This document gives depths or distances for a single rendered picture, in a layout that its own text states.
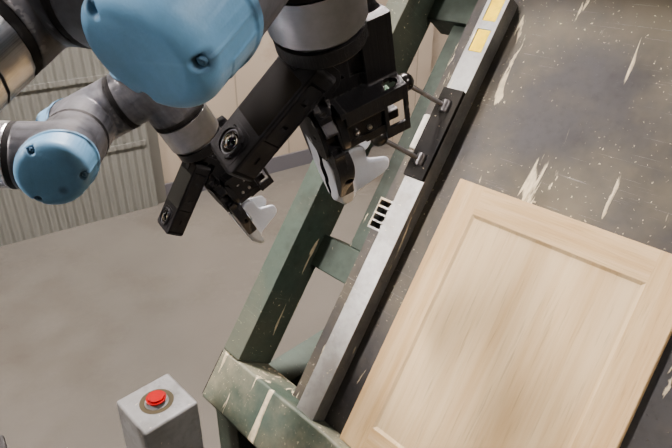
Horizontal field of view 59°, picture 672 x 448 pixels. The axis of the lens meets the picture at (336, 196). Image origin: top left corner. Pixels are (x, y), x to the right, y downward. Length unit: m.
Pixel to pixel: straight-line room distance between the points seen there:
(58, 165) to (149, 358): 2.26
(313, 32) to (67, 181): 0.35
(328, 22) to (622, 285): 0.77
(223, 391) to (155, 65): 1.18
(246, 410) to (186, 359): 1.48
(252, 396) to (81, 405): 1.48
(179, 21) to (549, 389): 0.91
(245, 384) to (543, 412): 0.64
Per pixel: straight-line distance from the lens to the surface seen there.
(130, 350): 2.94
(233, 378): 1.40
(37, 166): 0.67
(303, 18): 0.40
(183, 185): 0.85
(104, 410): 2.70
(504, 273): 1.12
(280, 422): 1.30
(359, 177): 0.55
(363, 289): 1.22
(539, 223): 1.11
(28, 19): 0.37
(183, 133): 0.79
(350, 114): 0.47
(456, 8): 1.46
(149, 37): 0.28
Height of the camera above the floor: 1.83
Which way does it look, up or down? 26 degrees down
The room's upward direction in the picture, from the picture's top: straight up
